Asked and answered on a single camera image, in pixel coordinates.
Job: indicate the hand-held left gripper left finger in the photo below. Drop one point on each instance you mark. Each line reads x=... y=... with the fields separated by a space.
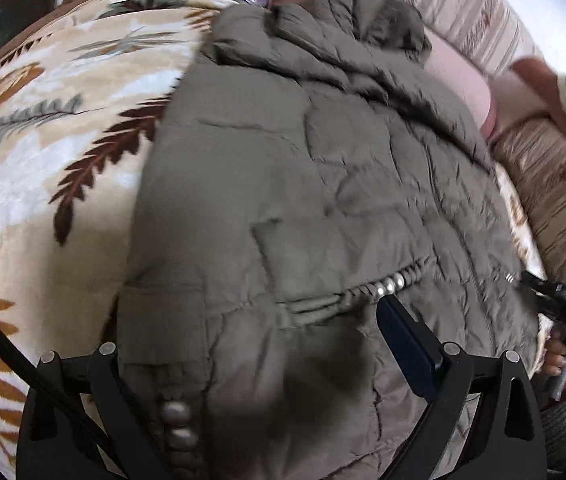
x=108 y=371

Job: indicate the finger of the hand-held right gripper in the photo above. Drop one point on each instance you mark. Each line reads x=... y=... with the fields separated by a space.
x=533 y=286

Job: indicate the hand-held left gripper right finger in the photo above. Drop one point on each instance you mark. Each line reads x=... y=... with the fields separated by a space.
x=405 y=342

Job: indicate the olive quilted puffer jacket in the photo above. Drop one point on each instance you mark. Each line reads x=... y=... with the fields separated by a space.
x=313 y=185

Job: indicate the person's right hand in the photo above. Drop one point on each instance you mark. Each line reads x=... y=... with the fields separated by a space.
x=557 y=352

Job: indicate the brown striped floral cushion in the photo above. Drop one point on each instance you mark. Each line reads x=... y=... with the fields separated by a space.
x=558 y=195

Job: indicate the pink and white sofa cushion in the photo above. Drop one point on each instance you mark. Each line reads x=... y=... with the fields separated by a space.
x=528 y=95

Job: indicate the leaf print plush blanket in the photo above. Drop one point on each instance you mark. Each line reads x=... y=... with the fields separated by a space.
x=23 y=185

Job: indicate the striped floral long cushion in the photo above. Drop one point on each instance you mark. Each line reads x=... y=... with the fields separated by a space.
x=463 y=5

